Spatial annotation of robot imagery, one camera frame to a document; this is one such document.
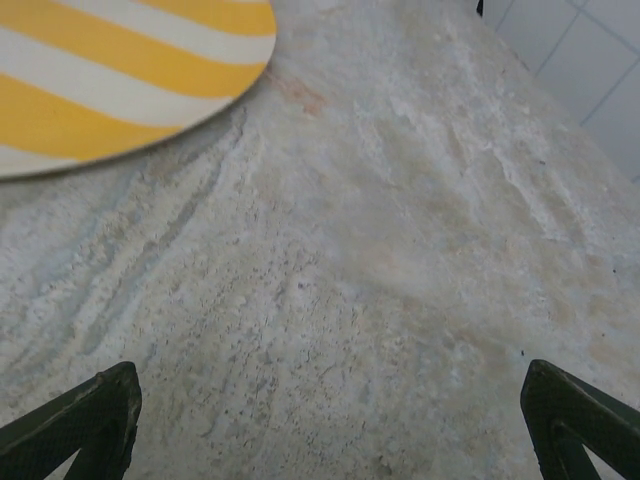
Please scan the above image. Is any yellow white striped plate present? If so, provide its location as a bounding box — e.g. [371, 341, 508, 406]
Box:
[0, 0, 278, 182]

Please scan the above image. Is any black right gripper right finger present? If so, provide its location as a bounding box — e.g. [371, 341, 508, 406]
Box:
[520, 359, 640, 480]

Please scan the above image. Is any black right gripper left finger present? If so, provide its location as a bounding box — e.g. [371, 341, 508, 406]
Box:
[0, 361, 143, 480]

